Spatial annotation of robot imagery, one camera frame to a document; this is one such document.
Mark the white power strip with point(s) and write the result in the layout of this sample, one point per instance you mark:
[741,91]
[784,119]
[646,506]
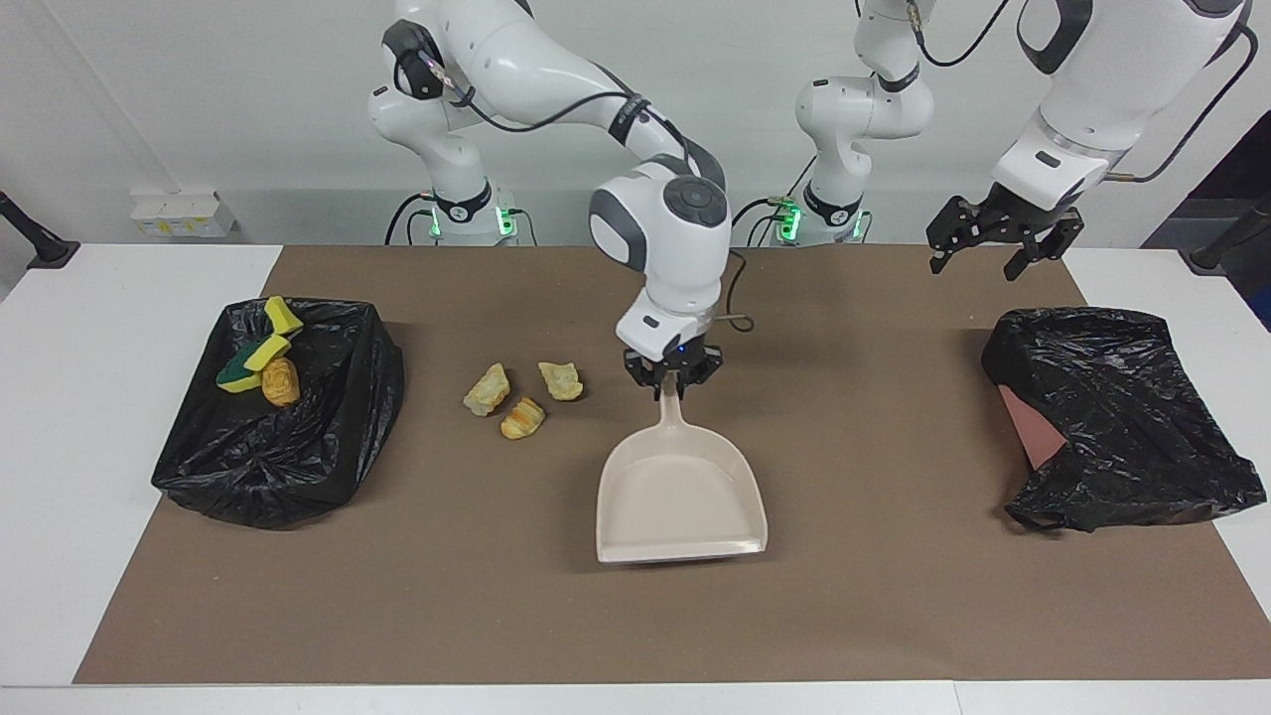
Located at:
[184,214]

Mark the pink box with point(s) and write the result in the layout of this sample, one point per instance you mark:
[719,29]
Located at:
[1033,437]

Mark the black bag with pink box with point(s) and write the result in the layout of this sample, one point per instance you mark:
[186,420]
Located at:
[1142,427]

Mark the brown cork lump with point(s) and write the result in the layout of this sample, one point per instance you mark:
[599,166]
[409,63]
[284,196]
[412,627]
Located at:
[281,382]

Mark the black bag lined bin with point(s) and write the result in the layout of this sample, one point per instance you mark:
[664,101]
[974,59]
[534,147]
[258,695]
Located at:
[298,447]

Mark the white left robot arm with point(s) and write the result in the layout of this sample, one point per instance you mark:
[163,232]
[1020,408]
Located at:
[1092,89]

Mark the brown table mat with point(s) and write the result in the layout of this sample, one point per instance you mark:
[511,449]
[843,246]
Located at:
[894,596]

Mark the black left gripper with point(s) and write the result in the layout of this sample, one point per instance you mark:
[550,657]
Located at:
[1028,214]

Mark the yellow sponge piece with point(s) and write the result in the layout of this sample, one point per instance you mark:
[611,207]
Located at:
[268,351]
[236,377]
[281,313]

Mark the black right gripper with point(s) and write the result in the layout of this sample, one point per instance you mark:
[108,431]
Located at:
[675,365]

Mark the beige plastic dustpan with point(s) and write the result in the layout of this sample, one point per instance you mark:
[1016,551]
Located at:
[685,497]

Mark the orange striped foam chunk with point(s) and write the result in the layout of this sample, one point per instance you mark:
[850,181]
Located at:
[522,419]

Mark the pale beige foam chunk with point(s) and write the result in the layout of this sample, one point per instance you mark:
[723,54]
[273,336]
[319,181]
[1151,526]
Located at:
[561,381]
[487,390]

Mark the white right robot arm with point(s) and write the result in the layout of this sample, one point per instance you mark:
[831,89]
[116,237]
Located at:
[655,258]

